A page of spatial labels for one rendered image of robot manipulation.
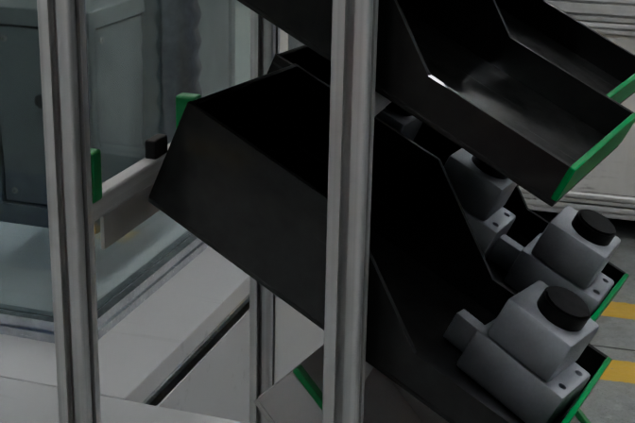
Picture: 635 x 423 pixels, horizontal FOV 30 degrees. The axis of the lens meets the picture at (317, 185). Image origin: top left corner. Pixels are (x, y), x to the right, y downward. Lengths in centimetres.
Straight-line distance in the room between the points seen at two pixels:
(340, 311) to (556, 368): 13
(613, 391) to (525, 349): 274
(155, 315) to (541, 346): 103
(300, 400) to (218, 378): 101
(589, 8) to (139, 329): 301
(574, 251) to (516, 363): 15
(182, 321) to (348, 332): 100
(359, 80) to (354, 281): 11
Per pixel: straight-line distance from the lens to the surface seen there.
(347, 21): 61
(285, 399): 74
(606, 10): 438
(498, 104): 69
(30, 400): 146
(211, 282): 176
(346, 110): 62
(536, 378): 70
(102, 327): 161
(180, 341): 158
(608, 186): 455
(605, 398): 339
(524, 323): 69
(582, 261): 83
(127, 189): 76
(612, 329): 381
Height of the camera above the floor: 154
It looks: 18 degrees down
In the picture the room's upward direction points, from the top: 1 degrees clockwise
